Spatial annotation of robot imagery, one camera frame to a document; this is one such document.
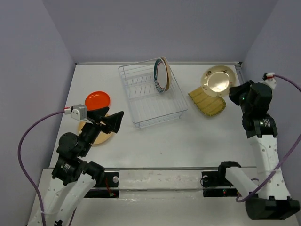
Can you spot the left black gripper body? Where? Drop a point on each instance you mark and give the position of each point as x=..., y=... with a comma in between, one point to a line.
x=91, y=132

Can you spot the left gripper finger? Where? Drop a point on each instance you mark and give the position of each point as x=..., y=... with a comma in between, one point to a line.
x=112, y=122
x=97, y=115

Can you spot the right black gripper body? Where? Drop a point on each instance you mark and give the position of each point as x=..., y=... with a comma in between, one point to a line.
x=246, y=107

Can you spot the tan round plate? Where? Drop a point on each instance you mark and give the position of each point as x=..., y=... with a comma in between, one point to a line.
x=91, y=133

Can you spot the small cream plate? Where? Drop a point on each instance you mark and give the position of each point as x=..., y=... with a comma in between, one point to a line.
x=217, y=81

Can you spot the beige plate with leaf design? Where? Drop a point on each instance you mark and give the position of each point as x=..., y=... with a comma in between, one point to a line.
x=169, y=74

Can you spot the white plate with green rim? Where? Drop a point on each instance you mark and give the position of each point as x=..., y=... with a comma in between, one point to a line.
x=160, y=75

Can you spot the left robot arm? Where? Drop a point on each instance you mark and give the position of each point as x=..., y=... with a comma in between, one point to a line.
x=72, y=177

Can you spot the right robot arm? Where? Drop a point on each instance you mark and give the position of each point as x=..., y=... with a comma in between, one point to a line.
x=269, y=199

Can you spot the orange translucent plate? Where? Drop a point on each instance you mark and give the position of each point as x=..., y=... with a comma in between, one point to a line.
x=97, y=100

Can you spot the yellow bamboo-pattern rectangular plate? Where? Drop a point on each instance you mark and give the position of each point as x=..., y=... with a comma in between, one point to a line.
x=209, y=106

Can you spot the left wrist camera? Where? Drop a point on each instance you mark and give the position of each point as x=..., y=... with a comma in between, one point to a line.
x=79, y=112

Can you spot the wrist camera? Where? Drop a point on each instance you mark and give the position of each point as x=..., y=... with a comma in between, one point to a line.
x=269, y=80
x=79, y=112

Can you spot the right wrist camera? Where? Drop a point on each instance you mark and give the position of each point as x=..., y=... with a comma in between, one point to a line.
x=269, y=80

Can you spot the white wire dish rack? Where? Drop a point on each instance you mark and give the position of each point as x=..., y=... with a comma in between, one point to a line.
x=147, y=106

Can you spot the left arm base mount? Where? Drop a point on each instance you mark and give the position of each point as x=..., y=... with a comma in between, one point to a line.
x=107, y=188

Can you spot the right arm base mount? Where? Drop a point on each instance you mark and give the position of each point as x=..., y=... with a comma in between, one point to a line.
x=213, y=186

